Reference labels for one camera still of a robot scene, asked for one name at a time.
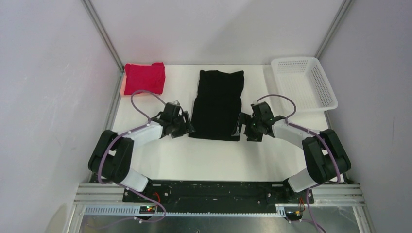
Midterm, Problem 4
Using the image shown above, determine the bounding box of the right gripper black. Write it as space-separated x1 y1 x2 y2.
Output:
232 112 263 142

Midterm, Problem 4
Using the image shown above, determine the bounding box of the black t shirt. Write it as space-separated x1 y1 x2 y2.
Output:
189 70 244 141

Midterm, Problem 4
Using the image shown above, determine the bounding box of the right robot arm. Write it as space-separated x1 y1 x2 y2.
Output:
232 102 351 203

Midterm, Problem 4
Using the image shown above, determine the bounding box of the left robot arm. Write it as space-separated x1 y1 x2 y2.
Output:
87 102 195 202

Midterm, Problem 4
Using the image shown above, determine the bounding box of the folded red t shirt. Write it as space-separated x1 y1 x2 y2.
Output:
122 62 166 96

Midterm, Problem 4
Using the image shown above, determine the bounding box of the folded peach t shirt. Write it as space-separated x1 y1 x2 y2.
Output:
120 75 156 97

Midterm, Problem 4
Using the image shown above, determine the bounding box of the white plastic basket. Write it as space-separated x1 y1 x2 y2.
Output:
271 57 338 113

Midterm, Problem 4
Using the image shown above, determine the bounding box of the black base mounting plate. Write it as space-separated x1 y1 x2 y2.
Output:
142 180 314 215

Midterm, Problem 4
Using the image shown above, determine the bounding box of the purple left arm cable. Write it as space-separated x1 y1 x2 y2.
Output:
97 90 168 224

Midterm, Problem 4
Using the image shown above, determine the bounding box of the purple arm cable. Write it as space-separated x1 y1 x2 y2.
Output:
251 94 342 232
97 90 168 224

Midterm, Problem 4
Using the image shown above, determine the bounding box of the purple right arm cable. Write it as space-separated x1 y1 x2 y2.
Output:
251 94 342 232

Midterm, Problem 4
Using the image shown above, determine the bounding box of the aluminium front rail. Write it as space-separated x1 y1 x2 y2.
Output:
67 180 373 233

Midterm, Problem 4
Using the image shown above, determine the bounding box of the aluminium frame post left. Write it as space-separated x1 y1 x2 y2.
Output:
80 0 125 73

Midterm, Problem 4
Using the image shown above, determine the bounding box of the aluminium frame post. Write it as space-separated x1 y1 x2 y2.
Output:
314 0 355 60
80 0 125 73

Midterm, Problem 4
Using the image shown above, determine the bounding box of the aluminium frame post right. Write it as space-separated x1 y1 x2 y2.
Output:
314 0 355 60

